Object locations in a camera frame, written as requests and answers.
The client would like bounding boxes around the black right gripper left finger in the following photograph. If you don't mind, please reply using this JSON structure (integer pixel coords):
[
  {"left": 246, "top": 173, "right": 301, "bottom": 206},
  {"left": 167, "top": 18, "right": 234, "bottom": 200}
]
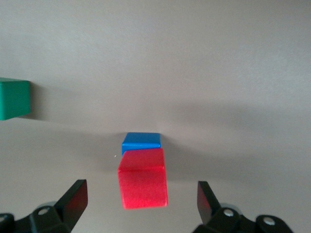
[{"left": 0, "top": 179, "right": 88, "bottom": 233}]

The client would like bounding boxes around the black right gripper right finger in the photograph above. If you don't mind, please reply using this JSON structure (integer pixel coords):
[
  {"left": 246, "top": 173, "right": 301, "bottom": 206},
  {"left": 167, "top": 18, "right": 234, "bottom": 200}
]
[{"left": 192, "top": 181, "right": 295, "bottom": 233}]

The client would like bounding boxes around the red wooden block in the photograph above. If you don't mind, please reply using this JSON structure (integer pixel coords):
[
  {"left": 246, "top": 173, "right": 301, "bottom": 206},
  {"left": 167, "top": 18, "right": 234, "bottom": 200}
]
[{"left": 117, "top": 148, "right": 169, "bottom": 210}]

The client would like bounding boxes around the blue wooden block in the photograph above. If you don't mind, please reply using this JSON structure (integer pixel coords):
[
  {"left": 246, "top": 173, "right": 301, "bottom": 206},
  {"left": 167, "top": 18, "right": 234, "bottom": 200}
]
[{"left": 121, "top": 132, "right": 162, "bottom": 157}]

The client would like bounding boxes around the green wooden block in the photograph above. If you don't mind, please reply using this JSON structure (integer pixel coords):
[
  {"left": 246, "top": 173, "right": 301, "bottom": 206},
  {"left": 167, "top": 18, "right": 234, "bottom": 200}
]
[{"left": 0, "top": 77, "right": 32, "bottom": 121}]

